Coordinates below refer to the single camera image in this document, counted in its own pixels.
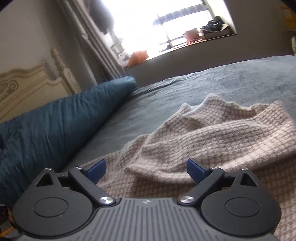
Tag orange bag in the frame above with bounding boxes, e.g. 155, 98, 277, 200
127, 50, 149, 66

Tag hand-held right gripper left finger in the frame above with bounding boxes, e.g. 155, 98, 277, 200
35, 159, 116, 207

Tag cream carved headboard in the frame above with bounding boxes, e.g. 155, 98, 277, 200
0, 48, 81, 123

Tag dark hanging garment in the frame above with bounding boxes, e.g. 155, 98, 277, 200
84, 0, 116, 35

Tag pink houndstooth coat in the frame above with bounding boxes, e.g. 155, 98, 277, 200
82, 93, 296, 241

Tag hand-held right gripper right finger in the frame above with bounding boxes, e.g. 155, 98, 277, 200
178, 158, 258, 206

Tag bright window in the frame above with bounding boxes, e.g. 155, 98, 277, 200
102, 0, 237, 65

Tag teal pillow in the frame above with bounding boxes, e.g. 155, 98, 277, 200
0, 76, 137, 204

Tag pink pot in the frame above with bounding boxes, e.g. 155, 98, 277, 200
184, 28, 199, 42

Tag grey striped curtain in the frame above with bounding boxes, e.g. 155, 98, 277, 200
60, 0, 126, 81

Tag cardboard box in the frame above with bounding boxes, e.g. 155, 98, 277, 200
201, 23, 232, 40

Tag black sneakers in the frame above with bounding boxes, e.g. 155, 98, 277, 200
201, 16, 223, 32

